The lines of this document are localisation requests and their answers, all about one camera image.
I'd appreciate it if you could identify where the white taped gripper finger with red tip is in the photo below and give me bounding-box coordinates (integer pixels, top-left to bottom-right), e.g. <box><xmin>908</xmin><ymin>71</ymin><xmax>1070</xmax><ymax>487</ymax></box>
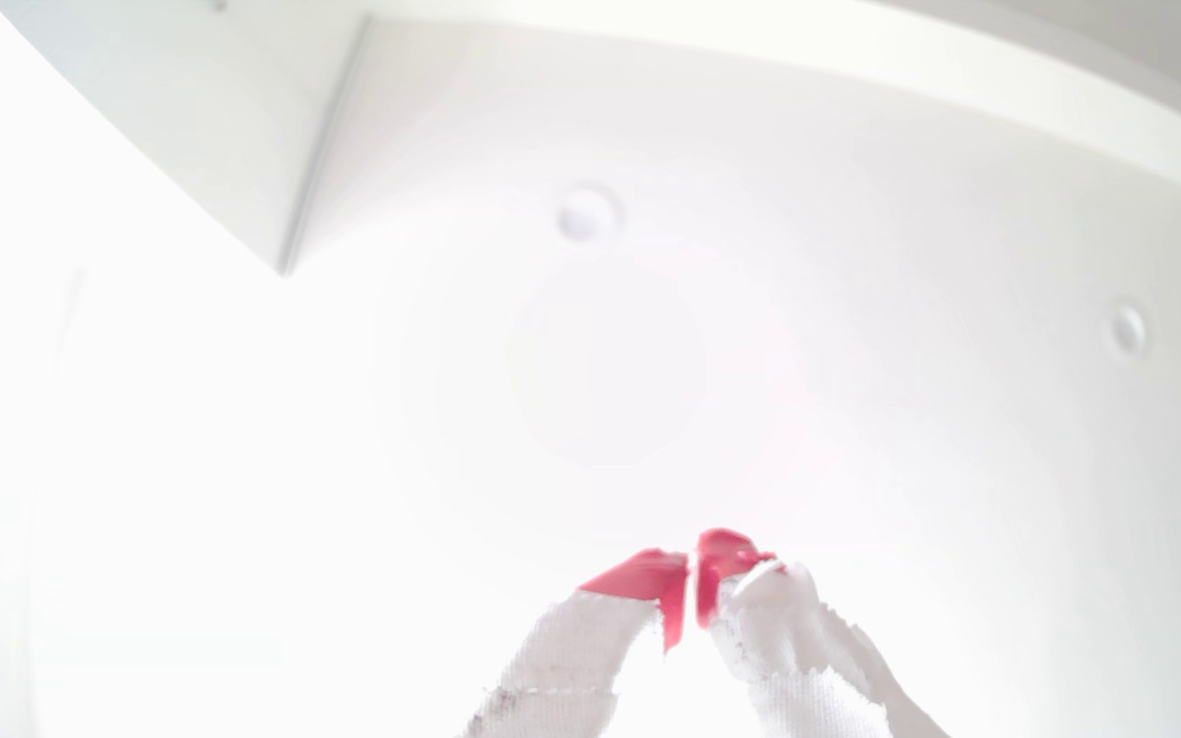
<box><xmin>695</xmin><ymin>528</ymin><xmax>951</xmax><ymax>738</ymax></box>
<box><xmin>462</xmin><ymin>548</ymin><xmax>690</xmax><ymax>738</ymax></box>

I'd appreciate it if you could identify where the round recessed ceiling light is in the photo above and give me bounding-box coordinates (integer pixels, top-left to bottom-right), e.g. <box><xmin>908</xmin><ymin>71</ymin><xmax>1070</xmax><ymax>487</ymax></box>
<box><xmin>1105</xmin><ymin>301</ymin><xmax>1152</xmax><ymax>360</ymax></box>
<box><xmin>556</xmin><ymin>184</ymin><xmax>623</xmax><ymax>245</ymax></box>

